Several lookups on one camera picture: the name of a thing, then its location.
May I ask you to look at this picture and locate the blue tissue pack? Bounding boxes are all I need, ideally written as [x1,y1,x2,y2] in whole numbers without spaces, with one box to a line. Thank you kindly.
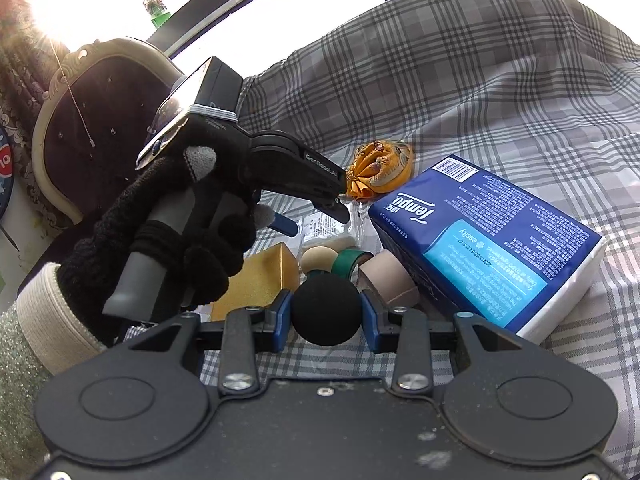
[367,154,608,346]

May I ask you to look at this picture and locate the round red blue sign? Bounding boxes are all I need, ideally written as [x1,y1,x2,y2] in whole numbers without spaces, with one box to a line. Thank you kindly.
[0,130,18,221]

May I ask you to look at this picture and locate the orange fabric pouch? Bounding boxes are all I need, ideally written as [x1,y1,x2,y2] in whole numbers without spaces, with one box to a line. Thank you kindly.
[346,140,416,201]

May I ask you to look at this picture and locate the grey plaid bed sheet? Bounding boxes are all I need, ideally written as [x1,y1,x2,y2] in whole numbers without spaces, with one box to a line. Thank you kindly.
[120,0,640,480]

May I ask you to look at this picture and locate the brown patterned curtain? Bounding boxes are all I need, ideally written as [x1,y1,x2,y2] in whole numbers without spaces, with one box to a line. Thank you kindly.
[0,0,68,228]

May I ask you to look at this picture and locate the green tape roll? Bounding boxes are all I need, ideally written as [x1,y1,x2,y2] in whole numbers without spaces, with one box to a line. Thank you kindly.
[332,249,376,281]

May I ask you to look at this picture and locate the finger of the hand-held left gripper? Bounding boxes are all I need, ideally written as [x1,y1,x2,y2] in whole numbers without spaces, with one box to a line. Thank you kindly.
[310,191,352,224]
[270,210,299,237]

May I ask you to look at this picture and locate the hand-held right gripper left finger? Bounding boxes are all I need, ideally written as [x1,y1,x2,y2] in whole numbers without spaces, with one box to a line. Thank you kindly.
[107,290,293,393]

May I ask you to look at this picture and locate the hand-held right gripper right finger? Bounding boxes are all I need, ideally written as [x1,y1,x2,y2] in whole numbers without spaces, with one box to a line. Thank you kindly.
[360,292,538,393]

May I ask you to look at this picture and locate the dark window frame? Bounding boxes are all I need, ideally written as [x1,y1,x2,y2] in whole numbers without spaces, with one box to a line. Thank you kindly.
[145,0,418,58]

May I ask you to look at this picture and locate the black foam ball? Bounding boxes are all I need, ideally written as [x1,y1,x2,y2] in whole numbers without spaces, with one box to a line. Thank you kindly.
[291,275,362,347]

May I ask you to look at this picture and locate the dark padded headboard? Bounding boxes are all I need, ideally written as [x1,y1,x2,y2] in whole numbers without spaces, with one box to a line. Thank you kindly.
[15,37,201,301]

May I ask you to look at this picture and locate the green potted plant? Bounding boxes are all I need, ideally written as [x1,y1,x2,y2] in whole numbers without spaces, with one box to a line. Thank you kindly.
[144,0,172,29]

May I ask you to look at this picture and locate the cream tape roll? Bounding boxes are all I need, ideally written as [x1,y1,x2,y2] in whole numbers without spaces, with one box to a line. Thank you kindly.
[300,246,341,277]

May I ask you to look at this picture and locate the thin metal chain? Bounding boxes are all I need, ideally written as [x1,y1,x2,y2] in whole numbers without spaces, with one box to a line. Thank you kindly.
[47,37,97,148]

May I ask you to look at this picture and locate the person's left forearm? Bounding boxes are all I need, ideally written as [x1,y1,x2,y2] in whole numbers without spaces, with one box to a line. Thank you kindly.
[0,262,108,480]

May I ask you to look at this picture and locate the beige tape roll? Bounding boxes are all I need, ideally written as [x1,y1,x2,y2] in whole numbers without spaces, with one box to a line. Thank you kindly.
[356,251,420,307]

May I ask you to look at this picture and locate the white plastic-wrapped packet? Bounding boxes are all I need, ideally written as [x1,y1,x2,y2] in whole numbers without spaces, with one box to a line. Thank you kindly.
[299,205,371,256]

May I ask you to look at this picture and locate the gold cardboard box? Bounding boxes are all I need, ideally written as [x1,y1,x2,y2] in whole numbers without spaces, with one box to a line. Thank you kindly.
[210,242,301,322]

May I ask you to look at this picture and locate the person's left hand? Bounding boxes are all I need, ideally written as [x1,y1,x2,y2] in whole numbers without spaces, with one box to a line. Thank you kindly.
[57,145,276,346]

